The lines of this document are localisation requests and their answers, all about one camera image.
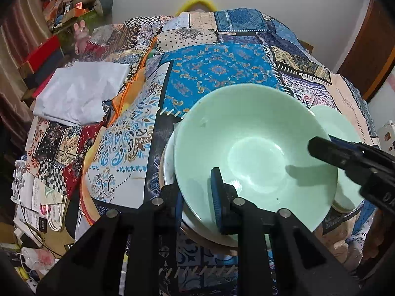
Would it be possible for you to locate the mint green plate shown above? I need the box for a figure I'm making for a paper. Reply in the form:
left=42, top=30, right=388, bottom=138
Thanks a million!
left=308, top=104, right=365, bottom=214

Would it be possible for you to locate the mint green bowl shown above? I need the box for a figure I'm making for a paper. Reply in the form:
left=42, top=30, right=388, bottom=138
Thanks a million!
left=173, top=84, right=337, bottom=233

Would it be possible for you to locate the white patterned bowl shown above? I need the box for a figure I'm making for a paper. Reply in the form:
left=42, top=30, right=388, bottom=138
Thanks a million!
left=159, top=132, right=238, bottom=255

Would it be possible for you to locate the person's right hand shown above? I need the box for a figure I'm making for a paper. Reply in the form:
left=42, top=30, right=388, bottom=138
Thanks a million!
left=361, top=210, right=388, bottom=263

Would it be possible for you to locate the brown wooden door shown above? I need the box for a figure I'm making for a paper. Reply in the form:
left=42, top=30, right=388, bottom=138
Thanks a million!
left=338, top=0, right=394, bottom=101

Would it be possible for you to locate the orange-edged yellow cloth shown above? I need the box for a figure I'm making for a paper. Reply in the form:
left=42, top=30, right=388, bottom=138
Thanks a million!
left=80, top=36, right=157, bottom=226

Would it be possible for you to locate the white folded cloth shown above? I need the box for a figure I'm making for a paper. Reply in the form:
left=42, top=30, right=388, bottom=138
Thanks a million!
left=33, top=61, right=130, bottom=126

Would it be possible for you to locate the patchwork tablecloth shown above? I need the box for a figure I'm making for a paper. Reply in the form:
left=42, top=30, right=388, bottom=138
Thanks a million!
left=13, top=7, right=379, bottom=296

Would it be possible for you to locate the red and black box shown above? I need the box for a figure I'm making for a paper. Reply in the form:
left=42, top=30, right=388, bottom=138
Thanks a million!
left=18, top=36, right=64, bottom=90

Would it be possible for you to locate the yellow chair back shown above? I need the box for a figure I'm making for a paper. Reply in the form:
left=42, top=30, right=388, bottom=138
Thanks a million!
left=176, top=0, right=217, bottom=16

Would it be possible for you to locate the pink rabbit toy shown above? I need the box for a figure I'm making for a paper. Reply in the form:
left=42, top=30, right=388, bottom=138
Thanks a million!
left=73, top=20, right=90, bottom=56

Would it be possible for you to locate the green cardboard box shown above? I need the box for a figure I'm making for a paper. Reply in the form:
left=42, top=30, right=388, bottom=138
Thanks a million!
left=53, top=10, right=102, bottom=47

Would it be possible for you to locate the striped brown curtain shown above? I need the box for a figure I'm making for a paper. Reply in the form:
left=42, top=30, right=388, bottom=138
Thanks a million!
left=1, top=0, right=51, bottom=143

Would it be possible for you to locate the cardboard box by wall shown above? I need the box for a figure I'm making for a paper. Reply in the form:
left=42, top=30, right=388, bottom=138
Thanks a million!
left=299, top=40, right=313, bottom=54

